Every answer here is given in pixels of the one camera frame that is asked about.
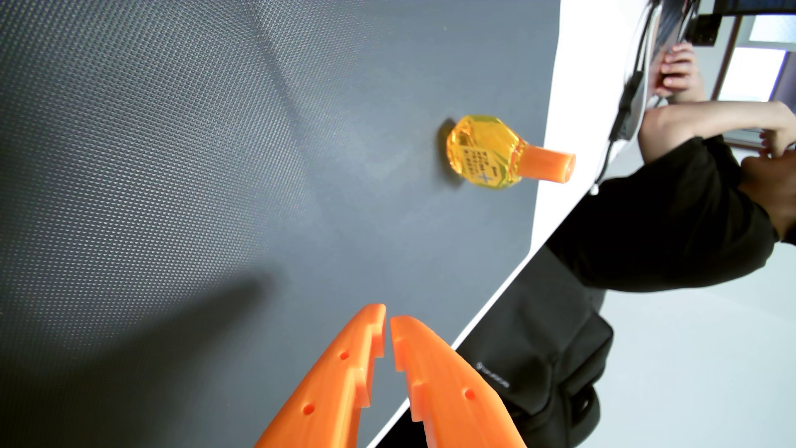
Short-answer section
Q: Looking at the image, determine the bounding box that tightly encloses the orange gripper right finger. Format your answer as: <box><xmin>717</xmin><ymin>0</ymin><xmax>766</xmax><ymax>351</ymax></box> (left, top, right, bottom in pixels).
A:
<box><xmin>390</xmin><ymin>315</ymin><xmax>527</xmax><ymax>448</ymax></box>

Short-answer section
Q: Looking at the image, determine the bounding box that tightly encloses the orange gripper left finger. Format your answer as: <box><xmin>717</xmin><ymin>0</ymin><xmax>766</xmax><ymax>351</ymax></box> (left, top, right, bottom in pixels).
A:
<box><xmin>255</xmin><ymin>303</ymin><xmax>388</xmax><ymax>448</ymax></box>

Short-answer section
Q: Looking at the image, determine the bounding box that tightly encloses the yellow eyedrops bottle orange cap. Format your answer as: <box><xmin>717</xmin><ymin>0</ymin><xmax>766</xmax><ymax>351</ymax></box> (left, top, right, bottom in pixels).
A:
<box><xmin>445</xmin><ymin>115</ymin><xmax>577</xmax><ymax>190</ymax></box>

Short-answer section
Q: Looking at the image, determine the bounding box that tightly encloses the person's hand with curled fingers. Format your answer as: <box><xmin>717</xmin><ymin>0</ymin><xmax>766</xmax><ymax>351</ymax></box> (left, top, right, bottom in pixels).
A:
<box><xmin>650</xmin><ymin>42</ymin><xmax>707</xmax><ymax>104</ymax></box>

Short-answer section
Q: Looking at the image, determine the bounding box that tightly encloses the person's hand bent at wrist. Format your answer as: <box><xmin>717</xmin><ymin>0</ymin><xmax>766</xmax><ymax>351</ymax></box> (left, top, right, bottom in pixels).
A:
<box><xmin>755</xmin><ymin>101</ymin><xmax>796</xmax><ymax>158</ymax></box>

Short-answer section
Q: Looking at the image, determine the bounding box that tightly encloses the black fabric bag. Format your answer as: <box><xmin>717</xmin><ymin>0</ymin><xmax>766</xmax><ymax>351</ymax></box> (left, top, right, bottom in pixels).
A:
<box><xmin>376</xmin><ymin>246</ymin><xmax>615</xmax><ymax>448</ymax></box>

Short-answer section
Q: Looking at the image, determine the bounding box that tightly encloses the grey textured mat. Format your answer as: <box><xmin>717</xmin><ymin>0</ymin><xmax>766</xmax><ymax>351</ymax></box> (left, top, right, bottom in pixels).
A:
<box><xmin>0</xmin><ymin>0</ymin><xmax>562</xmax><ymax>448</ymax></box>

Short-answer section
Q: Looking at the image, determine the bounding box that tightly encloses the person in black top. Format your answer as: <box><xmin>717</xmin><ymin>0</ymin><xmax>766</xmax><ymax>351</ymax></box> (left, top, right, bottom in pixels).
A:
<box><xmin>546</xmin><ymin>134</ymin><xmax>796</xmax><ymax>293</ymax></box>

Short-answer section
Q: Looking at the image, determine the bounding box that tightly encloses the black device on stand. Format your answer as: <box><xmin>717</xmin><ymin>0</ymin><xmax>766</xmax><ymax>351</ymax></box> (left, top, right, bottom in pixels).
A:
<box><xmin>683</xmin><ymin>12</ymin><xmax>723</xmax><ymax>48</ymax></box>

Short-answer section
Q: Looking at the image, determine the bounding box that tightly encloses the black and white cable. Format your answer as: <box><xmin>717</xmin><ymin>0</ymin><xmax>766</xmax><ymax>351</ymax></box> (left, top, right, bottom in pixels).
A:
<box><xmin>590</xmin><ymin>0</ymin><xmax>661</xmax><ymax>196</ymax></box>

